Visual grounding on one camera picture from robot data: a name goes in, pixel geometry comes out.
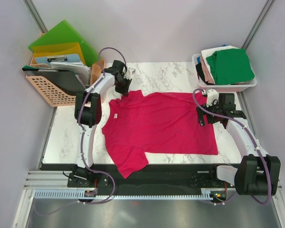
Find pink red t shirt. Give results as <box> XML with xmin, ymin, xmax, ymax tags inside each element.
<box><xmin>102</xmin><ymin>90</ymin><xmax>218</xmax><ymax>179</ymax></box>

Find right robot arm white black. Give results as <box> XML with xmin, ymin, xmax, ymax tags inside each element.
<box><xmin>193</xmin><ymin>89</ymin><xmax>281</xmax><ymax>199</ymax></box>

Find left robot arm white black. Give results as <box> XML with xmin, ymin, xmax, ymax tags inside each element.
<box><xmin>72</xmin><ymin>60</ymin><xmax>135</xmax><ymax>187</ymax></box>

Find white plastic laundry basket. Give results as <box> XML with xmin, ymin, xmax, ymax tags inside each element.
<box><xmin>191</xmin><ymin>54</ymin><xmax>257</xmax><ymax>93</ymax></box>

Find beige t shirt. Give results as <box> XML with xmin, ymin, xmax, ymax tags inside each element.
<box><xmin>200</xmin><ymin>56</ymin><xmax>215</xmax><ymax>85</ymax></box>

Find white paper documents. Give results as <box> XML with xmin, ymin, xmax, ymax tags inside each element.
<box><xmin>50</xmin><ymin>62</ymin><xmax>91</xmax><ymax>85</ymax></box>

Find green t shirt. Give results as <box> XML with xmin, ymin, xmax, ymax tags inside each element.
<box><xmin>206</xmin><ymin>48</ymin><xmax>255</xmax><ymax>86</ymax></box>

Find black t shirt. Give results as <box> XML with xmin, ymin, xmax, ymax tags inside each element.
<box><xmin>195</xmin><ymin>63</ymin><xmax>210</xmax><ymax>85</ymax></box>

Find blue clipboard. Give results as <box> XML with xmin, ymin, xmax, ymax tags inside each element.
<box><xmin>35</xmin><ymin>54</ymin><xmax>82</xmax><ymax>66</ymax></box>

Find black folder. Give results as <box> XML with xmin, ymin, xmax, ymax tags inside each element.
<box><xmin>22</xmin><ymin>66</ymin><xmax>86</xmax><ymax>96</ymax></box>

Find yellow plastic folder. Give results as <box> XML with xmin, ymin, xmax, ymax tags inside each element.
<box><xmin>32</xmin><ymin>42</ymin><xmax>86</xmax><ymax>64</ymax></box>

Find white t shirt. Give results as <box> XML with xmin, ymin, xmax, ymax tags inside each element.
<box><xmin>201</xmin><ymin>46</ymin><xmax>238</xmax><ymax>62</ymax></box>

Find green plastic folder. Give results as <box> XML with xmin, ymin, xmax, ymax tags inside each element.
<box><xmin>28</xmin><ymin>20</ymin><xmax>98</xmax><ymax>66</ymax></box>

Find peach perforated file organizer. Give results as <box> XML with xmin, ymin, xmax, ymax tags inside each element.
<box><xmin>25</xmin><ymin>57</ymin><xmax>105</xmax><ymax>107</ymax></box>

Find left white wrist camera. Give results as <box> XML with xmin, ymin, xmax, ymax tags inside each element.
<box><xmin>124</xmin><ymin>68</ymin><xmax>136</xmax><ymax>80</ymax></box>

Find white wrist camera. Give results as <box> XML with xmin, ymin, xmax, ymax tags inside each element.
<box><xmin>202</xmin><ymin>89</ymin><xmax>219</xmax><ymax>107</ymax></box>
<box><xmin>124</xmin><ymin>68</ymin><xmax>136</xmax><ymax>80</ymax></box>

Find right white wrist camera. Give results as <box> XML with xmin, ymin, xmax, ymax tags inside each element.
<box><xmin>202</xmin><ymin>89</ymin><xmax>219</xmax><ymax>107</ymax></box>

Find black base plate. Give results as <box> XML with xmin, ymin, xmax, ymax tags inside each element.
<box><xmin>67</xmin><ymin>164</ymin><xmax>231</xmax><ymax>197</ymax></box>

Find white slotted cable duct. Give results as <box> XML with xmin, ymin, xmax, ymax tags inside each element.
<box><xmin>34</xmin><ymin>189</ymin><xmax>218</xmax><ymax>200</ymax></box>

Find left aluminium corner post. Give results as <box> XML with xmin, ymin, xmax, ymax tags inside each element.
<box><xmin>23</xmin><ymin>0</ymin><xmax>48</xmax><ymax>33</ymax></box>

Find aluminium corner post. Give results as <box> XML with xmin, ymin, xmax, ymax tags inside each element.
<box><xmin>23</xmin><ymin>0</ymin><xmax>48</xmax><ymax>33</ymax></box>
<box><xmin>242</xmin><ymin>0</ymin><xmax>276</xmax><ymax>49</ymax></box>

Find right aluminium corner post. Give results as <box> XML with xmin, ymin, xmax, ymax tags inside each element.
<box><xmin>242</xmin><ymin>0</ymin><xmax>276</xmax><ymax>49</ymax></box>

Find aluminium frame rail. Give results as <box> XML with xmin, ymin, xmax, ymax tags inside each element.
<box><xmin>23</xmin><ymin>170</ymin><xmax>284</xmax><ymax>190</ymax></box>

